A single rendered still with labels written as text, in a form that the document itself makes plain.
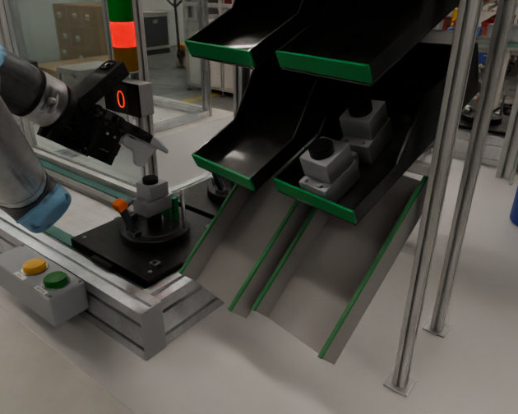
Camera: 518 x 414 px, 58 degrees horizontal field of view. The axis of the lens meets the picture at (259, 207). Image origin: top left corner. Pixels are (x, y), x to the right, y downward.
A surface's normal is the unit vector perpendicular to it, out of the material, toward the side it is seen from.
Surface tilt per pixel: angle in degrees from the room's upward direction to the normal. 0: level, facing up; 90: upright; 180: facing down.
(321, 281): 45
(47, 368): 0
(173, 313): 90
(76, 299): 90
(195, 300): 90
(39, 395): 0
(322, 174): 115
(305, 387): 0
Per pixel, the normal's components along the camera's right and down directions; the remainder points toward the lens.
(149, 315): 0.79, 0.28
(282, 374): 0.00, -0.90
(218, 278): -0.52, -0.43
